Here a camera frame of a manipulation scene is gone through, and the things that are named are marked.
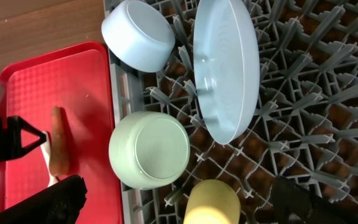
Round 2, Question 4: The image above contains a yellow plastic cup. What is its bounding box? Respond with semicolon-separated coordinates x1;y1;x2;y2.
183;179;241;224

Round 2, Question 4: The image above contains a red serving tray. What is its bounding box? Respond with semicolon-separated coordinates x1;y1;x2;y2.
0;41;123;223

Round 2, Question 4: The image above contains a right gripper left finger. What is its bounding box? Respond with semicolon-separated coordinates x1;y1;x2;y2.
0;174;87;224

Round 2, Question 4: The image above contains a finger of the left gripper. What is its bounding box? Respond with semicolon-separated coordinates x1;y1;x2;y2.
7;116;47;159

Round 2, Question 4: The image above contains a mint green bowl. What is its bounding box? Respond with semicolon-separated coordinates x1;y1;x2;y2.
109;111;190;190

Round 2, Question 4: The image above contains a grey dishwasher rack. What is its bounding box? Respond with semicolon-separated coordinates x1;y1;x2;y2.
109;0;358;223

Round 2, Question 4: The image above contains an orange carrot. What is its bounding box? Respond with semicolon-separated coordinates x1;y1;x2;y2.
49;106;70;176

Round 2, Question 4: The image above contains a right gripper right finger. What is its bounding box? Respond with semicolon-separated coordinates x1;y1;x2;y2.
270;176;358;224

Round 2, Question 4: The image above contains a light blue bowl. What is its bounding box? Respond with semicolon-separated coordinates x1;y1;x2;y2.
101;0;175;73

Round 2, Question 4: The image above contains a white plastic spoon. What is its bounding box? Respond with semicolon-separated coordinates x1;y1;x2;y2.
40;131;58;187

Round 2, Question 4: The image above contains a light blue plate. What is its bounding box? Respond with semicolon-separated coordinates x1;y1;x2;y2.
193;0;260;144

